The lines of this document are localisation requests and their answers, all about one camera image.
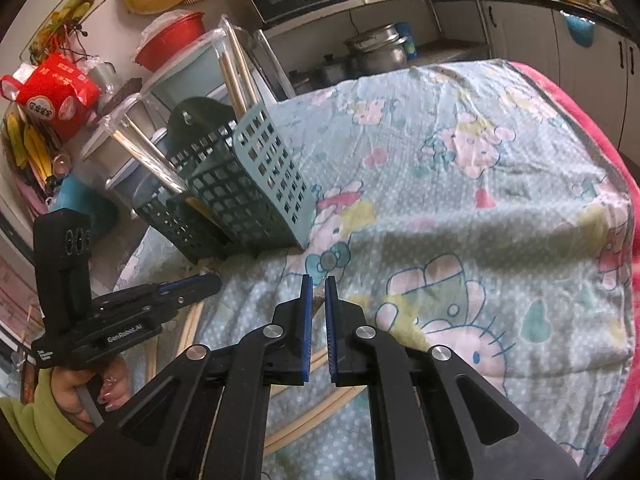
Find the stacked steel pots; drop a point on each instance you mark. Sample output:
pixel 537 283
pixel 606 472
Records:
pixel 379 50

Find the pink blanket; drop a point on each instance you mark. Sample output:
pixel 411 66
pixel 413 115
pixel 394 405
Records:
pixel 618 232

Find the red plastic bag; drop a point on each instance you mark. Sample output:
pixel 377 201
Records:
pixel 57 92

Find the right pastel drawer tower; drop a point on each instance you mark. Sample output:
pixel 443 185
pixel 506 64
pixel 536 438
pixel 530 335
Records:
pixel 193 71

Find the small lidded pot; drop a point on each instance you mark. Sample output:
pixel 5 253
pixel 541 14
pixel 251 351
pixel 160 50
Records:
pixel 333 70

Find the wooden chopsticks pair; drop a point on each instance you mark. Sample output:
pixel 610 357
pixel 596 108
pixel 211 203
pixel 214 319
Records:
pixel 234 68
pixel 190 327
pixel 310 419
pixel 145 154

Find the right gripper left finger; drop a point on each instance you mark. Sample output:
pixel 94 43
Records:
pixel 205 415

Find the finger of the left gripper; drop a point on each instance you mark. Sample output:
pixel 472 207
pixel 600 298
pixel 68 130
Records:
pixel 189 290

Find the left pastel drawer tower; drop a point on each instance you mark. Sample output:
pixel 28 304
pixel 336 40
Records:
pixel 118 171

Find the pastel drawer tower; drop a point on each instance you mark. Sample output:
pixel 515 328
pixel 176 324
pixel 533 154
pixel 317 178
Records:
pixel 193 71
pixel 118 171

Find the blue hanging bin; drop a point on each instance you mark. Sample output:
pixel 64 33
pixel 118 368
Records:
pixel 581 30

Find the cartoon print tablecloth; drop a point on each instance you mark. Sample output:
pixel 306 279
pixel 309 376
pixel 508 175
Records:
pixel 448 208

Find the dark green utensil caddy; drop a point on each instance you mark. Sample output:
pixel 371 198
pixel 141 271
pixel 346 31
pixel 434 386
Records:
pixel 241 169

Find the steel shelf rack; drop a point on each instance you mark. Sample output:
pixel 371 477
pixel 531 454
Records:
pixel 444 31

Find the white kitchen cabinets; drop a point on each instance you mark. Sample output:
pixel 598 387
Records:
pixel 603 79

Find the green sleeve forearm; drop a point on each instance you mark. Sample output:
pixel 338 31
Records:
pixel 43 431

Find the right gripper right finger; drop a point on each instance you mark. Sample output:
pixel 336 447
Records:
pixel 432 415

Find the left hand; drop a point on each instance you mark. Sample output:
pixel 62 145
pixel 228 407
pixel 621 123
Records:
pixel 83 395

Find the fruit wall picture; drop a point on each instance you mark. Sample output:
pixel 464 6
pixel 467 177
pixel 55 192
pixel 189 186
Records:
pixel 58 29

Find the red plastic basin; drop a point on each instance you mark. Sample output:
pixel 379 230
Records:
pixel 166 36

